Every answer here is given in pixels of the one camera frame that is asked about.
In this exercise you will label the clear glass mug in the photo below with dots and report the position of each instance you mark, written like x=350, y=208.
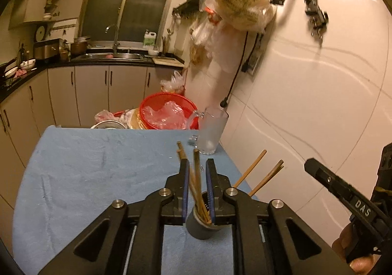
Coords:
x=213, y=131

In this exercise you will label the wooden cutting board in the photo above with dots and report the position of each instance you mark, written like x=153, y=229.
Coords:
x=167, y=61

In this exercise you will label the beige base cabinets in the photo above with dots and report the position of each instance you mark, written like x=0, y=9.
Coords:
x=92, y=91

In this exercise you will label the pink plastic bag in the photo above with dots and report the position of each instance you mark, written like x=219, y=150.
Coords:
x=105, y=115

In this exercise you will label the metal sink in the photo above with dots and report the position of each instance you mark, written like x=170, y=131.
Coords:
x=108, y=56

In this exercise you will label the dark grey cylindrical utensil holder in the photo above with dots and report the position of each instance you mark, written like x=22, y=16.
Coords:
x=199, y=230

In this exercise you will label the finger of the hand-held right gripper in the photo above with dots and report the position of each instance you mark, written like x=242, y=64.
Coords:
x=340, y=190

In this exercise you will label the black wall rack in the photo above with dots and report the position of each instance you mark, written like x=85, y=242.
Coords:
x=188, y=5

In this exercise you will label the white plastic bag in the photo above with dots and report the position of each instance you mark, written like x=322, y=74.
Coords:
x=174, y=82

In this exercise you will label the kitchen window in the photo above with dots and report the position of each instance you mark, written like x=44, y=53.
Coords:
x=128, y=5

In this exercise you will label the silver kitchen appliance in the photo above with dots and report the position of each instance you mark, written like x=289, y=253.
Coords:
x=46, y=50

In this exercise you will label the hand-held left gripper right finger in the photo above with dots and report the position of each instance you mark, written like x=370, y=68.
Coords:
x=211, y=195

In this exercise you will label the hanging plastic bags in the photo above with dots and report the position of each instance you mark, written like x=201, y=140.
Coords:
x=242, y=2

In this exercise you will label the round kitchen scale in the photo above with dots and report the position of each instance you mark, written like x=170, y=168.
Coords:
x=40, y=33

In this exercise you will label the utensil holder with chopsticks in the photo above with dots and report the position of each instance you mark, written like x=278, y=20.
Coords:
x=166, y=47

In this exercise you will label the red plastic basket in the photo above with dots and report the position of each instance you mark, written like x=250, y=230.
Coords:
x=147, y=115

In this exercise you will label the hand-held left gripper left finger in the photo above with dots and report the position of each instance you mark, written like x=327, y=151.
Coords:
x=184, y=195

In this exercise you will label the small metal clips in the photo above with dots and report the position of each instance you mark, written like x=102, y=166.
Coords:
x=201, y=168

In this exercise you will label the black kitchen countertop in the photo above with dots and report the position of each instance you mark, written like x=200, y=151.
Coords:
x=36, y=66

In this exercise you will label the wall socket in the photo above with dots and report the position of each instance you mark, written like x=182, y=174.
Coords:
x=254, y=57

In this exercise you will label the metal faucet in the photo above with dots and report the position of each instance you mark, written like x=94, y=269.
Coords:
x=115, y=39

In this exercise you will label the pink cloth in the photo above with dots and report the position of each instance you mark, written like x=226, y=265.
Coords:
x=20, y=73

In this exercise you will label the beige wall cabinet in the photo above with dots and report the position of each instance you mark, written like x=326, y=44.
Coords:
x=39, y=2

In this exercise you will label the group of wooden chopsticks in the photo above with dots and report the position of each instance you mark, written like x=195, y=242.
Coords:
x=266, y=179

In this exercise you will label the green detergent bottle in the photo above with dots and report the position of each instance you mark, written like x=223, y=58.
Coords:
x=149, y=40

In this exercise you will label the blue table cloth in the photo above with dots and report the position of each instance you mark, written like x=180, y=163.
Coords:
x=92, y=171

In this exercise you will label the metal bowl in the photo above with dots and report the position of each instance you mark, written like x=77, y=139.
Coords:
x=107, y=125

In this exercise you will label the person's right hand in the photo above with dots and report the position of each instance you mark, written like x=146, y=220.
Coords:
x=340, y=244

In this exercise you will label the clear plastic bag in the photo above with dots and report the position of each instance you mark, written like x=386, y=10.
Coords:
x=167, y=115

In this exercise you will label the tan wooden chopstick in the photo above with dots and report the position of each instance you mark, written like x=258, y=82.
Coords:
x=181, y=149
x=197, y=171

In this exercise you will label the brown cooking pot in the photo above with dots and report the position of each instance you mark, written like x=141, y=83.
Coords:
x=79, y=47

